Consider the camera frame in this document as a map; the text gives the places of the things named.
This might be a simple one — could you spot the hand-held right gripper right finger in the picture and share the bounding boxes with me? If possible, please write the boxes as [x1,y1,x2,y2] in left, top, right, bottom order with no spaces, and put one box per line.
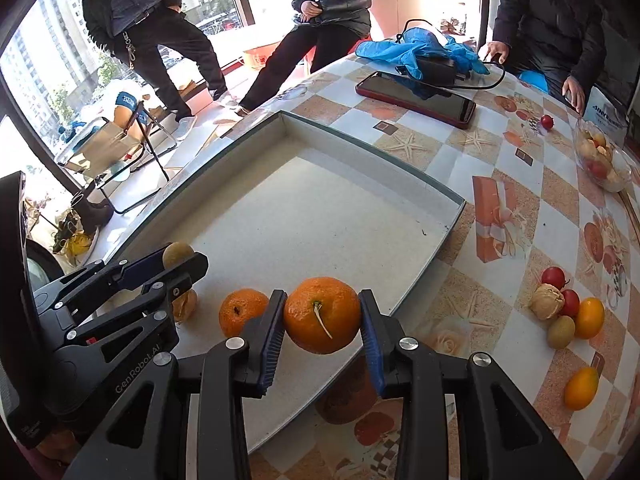
[357,289,583,480]

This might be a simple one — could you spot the blue white printed cloth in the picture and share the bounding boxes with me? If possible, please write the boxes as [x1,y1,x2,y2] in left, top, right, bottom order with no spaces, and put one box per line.
[115,91,151,126]

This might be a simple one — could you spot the black power adapter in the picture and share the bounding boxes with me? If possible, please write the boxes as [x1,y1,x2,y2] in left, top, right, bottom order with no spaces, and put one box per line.
[395,56,471,83]

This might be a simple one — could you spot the round yellow orange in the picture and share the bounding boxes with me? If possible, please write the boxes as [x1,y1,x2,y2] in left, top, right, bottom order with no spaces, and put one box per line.
[573,297,606,340]

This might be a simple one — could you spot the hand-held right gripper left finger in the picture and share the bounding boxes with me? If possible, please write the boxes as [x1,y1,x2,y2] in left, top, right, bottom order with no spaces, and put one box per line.
[62,289,288,480]

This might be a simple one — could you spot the black smartphone red case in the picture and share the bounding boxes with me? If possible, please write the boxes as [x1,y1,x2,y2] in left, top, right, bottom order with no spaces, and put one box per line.
[355,71,477,130]

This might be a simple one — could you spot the tangerine with short stem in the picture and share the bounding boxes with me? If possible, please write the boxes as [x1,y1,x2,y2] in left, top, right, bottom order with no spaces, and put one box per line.
[218,288,271,339]

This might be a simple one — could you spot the orange plastic basin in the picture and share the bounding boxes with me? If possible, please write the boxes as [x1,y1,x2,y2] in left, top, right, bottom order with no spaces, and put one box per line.
[242,42,281,71]

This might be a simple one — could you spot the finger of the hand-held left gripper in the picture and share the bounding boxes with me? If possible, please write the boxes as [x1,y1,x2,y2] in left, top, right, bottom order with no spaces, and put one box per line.
[64,252,210,347]
[31,247,173,314]

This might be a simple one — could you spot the printed checkered tablecloth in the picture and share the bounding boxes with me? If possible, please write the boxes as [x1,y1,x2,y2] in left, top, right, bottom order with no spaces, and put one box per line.
[215,52,640,480]

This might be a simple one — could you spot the white rectangular tray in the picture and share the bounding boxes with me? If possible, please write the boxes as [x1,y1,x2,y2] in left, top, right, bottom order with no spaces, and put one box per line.
[97,109,467,456]

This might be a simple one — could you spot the yellow cloth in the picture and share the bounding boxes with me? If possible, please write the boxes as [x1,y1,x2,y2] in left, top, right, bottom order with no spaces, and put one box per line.
[62,232,93,256]

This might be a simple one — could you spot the folding metal chair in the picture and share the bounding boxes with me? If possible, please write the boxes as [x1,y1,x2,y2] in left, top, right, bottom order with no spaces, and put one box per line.
[55,100,178,215]

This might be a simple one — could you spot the black boots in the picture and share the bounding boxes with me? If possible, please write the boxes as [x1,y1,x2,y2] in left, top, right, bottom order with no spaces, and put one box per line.
[70,180,116,236]

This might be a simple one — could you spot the blue plastic stool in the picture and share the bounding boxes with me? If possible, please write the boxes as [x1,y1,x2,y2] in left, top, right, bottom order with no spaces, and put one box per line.
[517,71,551,93]

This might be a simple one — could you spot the elongated yellow orange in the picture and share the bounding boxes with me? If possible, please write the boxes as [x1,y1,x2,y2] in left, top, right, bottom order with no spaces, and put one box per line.
[564,366,600,412]

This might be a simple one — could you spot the clear glass bowl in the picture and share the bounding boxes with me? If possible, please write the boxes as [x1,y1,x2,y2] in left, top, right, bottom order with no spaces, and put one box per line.
[571,117,635,193]

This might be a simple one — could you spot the person's left forearm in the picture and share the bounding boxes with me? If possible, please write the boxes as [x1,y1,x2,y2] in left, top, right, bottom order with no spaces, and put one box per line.
[0,442,66,480]

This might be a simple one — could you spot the brown kiwi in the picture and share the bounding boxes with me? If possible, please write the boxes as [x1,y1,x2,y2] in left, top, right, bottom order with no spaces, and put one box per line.
[546,315,576,350]
[162,241,196,271]

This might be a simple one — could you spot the black cable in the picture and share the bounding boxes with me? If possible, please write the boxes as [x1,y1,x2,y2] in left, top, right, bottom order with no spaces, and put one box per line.
[397,19,507,92]

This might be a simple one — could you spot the tangerine with long stem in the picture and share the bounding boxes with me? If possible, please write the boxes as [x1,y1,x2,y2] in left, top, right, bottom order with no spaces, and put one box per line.
[283,276,362,356]

